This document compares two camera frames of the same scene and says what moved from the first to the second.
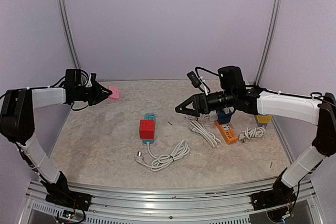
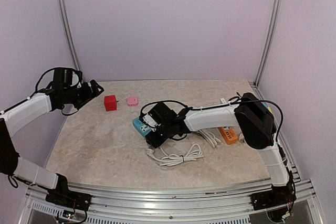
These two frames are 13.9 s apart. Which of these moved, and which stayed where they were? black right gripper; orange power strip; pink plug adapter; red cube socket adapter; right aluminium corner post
Moved: black right gripper; pink plug adapter; red cube socket adapter
Stayed: right aluminium corner post; orange power strip
